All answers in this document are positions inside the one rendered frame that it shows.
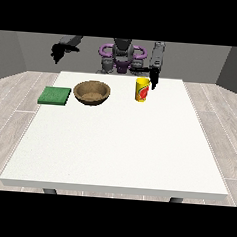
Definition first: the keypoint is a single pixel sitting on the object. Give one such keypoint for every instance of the green square pad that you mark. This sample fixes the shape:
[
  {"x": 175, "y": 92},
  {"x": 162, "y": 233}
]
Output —
[{"x": 54, "y": 95}]

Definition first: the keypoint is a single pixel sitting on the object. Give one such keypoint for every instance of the grey robot trunk purple rings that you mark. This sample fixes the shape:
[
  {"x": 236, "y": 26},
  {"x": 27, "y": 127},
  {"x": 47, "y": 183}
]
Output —
[{"x": 121, "y": 57}]

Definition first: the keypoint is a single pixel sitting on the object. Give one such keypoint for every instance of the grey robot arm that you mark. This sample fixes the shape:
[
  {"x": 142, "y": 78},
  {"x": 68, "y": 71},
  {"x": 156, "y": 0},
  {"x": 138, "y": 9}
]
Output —
[
  {"x": 157, "y": 57},
  {"x": 70, "y": 39}
]

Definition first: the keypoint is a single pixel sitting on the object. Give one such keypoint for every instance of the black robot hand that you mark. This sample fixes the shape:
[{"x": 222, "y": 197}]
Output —
[
  {"x": 153, "y": 74},
  {"x": 58, "y": 52}
]

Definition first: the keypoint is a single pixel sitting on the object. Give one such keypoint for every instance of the yellow cup with melon print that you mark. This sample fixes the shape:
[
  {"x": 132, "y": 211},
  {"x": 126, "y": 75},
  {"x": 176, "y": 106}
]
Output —
[{"x": 142, "y": 89}]

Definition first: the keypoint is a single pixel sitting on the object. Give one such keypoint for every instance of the brown wooden bowl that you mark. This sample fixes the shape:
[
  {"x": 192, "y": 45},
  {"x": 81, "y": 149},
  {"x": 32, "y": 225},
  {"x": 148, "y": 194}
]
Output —
[{"x": 91, "y": 92}]

